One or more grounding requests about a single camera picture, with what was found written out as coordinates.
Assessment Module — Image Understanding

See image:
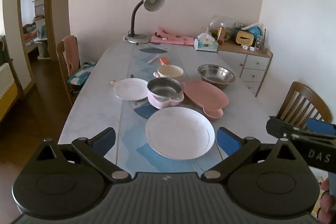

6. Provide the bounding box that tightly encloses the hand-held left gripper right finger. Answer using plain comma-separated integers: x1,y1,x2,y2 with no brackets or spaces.
201,127,300,183

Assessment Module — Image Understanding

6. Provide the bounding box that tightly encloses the pink bear-shaped plate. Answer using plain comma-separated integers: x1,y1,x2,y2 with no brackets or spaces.
182,80,229,119

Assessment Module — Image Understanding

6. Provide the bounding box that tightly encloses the person's right hand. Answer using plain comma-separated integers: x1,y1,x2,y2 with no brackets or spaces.
316,179,336,222

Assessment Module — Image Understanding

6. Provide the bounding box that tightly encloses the wooden chair with towel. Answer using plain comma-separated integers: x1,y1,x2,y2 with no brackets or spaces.
56,35,82,106

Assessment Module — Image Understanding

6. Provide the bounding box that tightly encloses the pink towel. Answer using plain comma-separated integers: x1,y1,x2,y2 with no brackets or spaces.
63,35,80,77

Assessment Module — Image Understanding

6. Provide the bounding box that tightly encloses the large steel bowl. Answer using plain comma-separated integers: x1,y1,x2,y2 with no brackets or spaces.
197,64,237,90

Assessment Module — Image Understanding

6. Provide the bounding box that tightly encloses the cream bowl with pink handle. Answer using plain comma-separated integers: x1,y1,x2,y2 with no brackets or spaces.
154,65,184,80

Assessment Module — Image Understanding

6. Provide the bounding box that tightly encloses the dark wooden slatted chair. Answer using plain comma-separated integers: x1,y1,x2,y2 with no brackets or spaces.
276,81,333,123

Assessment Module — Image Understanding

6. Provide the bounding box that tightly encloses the blue globe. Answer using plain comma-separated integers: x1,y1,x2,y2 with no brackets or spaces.
247,26,261,38

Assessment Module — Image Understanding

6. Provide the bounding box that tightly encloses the pink printed cloth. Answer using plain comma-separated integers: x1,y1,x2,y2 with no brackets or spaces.
150,27,196,46

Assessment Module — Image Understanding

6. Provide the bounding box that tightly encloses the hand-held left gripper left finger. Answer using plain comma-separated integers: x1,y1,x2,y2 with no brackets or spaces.
34,127,132,183

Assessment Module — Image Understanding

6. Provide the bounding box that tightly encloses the white cabinet with drawers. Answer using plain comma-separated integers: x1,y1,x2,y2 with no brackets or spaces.
217,42,273,97

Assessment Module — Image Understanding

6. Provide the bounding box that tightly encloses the clear acrylic stand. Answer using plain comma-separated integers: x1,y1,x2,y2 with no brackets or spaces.
254,35,264,52

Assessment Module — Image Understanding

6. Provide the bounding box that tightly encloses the amber bottle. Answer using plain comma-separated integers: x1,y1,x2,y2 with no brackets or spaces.
217,26,226,45

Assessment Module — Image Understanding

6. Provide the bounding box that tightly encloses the large white plate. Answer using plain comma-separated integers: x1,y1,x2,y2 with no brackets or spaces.
144,106,216,161

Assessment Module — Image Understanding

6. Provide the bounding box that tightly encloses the pink bowl with steel insert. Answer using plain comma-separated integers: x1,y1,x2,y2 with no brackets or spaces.
146,77,185,109

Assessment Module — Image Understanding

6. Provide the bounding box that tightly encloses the glass jar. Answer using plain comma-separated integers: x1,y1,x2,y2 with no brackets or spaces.
209,15,235,42

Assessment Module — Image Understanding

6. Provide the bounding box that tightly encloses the tissue box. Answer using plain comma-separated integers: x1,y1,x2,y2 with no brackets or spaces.
194,32,219,52

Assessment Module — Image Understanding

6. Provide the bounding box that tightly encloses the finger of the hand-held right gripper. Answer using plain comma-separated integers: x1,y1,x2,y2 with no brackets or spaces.
266,116,307,139
307,118,336,135

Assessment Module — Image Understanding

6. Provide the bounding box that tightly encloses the small white plate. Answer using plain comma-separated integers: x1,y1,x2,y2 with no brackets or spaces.
113,78,150,101

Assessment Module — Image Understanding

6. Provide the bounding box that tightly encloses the grey desk lamp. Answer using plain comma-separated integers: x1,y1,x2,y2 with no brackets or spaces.
124,0,165,45

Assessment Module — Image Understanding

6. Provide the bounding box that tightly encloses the yellow tissue holder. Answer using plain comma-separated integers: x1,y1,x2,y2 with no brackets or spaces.
235,30,256,45

